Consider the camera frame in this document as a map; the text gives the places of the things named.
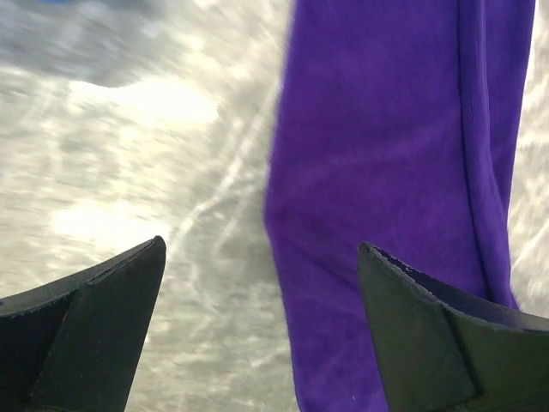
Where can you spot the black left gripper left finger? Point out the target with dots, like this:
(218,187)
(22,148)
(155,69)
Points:
(74,344)

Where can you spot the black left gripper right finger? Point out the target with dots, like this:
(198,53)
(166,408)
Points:
(441,349)

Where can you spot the purple towel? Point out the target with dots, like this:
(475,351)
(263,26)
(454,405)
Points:
(397,126)

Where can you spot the blue plastic bin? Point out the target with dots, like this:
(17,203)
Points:
(59,1)

